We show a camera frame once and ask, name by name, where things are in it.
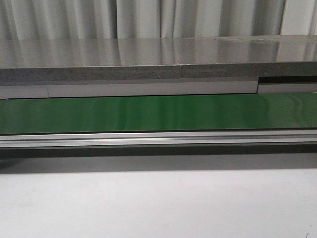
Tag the green conveyor belt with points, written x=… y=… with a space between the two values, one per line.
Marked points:
x=158 y=113

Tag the aluminium conveyor side rail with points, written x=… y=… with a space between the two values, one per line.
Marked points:
x=158 y=138

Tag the grey stone counter slab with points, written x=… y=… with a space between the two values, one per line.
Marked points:
x=136 y=67

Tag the white pleated curtain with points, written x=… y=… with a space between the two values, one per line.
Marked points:
x=123 y=19

